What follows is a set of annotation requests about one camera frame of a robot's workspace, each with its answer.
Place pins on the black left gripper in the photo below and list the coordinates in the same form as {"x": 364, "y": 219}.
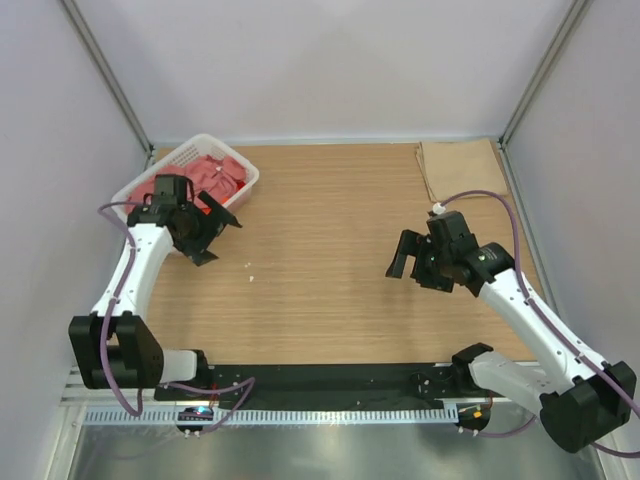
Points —
{"x": 193, "y": 248}

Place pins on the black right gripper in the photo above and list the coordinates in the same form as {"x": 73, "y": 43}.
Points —
{"x": 412, "y": 243}

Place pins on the pink t shirt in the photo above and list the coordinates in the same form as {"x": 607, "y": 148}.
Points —
{"x": 200, "y": 169}

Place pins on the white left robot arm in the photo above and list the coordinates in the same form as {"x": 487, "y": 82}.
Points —
{"x": 112, "y": 344}

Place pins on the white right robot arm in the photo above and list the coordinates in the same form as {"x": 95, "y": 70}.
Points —
{"x": 577, "y": 395}

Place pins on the orange t shirt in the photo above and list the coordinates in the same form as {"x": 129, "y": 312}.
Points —
{"x": 221, "y": 190}

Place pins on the white plastic laundry basket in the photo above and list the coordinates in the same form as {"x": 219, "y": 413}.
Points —
{"x": 199, "y": 144}

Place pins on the folded beige t shirt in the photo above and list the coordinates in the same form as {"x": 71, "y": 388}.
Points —
{"x": 449, "y": 168}

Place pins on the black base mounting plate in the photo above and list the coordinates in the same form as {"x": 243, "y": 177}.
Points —
{"x": 346, "y": 387}

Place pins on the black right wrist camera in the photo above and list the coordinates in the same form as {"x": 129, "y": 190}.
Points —
{"x": 448, "y": 227}

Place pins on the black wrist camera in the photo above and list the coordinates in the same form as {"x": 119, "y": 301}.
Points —
{"x": 448, "y": 227}
{"x": 172, "y": 188}

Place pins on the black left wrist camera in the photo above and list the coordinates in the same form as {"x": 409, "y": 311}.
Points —
{"x": 172, "y": 188}

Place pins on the white slotted cable duct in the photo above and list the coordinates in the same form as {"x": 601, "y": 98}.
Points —
{"x": 197, "y": 416}

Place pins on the left aluminium frame post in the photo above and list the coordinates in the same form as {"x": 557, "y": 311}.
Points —
{"x": 100, "y": 61}

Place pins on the aluminium frame post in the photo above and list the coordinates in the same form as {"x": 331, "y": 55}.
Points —
{"x": 559, "y": 41}
{"x": 100, "y": 61}

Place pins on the right aluminium frame post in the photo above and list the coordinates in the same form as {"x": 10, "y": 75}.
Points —
{"x": 559, "y": 41}

